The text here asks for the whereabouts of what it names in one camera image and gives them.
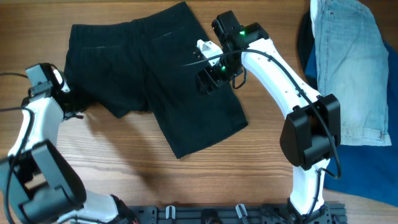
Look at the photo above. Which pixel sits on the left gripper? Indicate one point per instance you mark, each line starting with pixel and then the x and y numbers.
pixel 78 106

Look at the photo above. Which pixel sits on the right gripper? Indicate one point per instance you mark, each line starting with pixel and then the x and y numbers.
pixel 217 80

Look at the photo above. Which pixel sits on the black shorts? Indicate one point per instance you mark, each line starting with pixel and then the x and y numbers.
pixel 149 64

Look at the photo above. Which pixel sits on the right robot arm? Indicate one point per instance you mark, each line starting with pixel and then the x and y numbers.
pixel 311 131

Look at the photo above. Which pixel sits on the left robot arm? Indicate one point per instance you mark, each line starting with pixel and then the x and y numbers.
pixel 37 183

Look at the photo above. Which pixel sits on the light blue denim shorts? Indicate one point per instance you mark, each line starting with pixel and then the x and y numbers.
pixel 352 64

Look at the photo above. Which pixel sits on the blue cloth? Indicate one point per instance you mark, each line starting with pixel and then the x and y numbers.
pixel 371 171

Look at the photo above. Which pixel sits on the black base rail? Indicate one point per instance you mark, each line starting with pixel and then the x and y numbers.
pixel 334 213

